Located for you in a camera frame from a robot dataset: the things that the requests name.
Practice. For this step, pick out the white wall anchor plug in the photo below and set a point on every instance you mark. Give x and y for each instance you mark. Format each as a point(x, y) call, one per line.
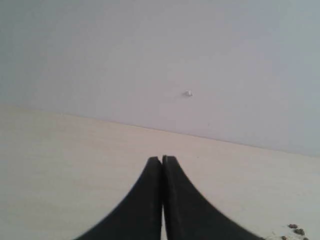
point(187, 94)

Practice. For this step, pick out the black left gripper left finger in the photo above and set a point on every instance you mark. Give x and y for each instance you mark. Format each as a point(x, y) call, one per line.
point(139, 215)

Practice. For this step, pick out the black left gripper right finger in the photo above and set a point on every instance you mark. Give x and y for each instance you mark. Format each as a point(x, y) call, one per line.
point(189, 215)

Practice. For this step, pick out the pile of beans and rice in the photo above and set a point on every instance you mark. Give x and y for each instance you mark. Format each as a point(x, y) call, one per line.
point(294, 232)

